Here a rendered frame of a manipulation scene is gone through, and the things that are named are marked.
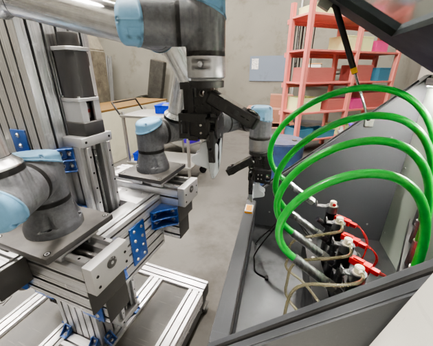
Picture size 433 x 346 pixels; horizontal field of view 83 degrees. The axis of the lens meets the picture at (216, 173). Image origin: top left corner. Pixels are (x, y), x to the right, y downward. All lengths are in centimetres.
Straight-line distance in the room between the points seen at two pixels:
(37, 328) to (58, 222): 106
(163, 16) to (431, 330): 56
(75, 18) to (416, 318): 75
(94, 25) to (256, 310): 81
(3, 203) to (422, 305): 68
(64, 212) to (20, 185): 19
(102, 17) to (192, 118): 28
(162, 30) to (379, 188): 90
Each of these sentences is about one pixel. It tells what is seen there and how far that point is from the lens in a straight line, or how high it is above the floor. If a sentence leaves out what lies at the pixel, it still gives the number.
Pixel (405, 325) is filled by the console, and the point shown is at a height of 118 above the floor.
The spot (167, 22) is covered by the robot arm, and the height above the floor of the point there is 153.
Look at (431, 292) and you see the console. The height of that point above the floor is 123.
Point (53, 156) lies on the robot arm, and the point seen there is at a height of 126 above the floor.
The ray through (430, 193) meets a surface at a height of 126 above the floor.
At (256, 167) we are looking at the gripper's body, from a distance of 89.
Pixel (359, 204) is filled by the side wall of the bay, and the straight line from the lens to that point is 110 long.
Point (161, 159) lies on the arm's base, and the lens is 112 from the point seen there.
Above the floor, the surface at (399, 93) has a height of 142.
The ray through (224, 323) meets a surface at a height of 95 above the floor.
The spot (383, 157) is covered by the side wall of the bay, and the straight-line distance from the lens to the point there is 104.
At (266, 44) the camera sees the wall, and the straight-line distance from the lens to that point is 830.
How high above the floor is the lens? 146
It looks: 23 degrees down
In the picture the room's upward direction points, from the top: straight up
